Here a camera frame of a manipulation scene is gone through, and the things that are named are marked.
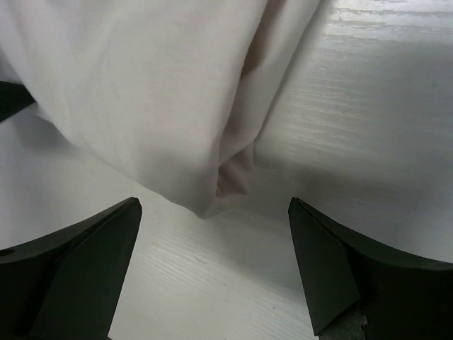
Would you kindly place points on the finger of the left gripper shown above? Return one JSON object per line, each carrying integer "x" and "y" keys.
{"x": 13, "y": 99}

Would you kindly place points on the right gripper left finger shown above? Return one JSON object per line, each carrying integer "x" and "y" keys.
{"x": 67, "y": 284}

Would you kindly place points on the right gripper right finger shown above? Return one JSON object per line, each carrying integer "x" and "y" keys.
{"x": 358, "y": 288}

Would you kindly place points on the white green Charlie Brown t-shirt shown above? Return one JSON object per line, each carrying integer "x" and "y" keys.
{"x": 172, "y": 94}

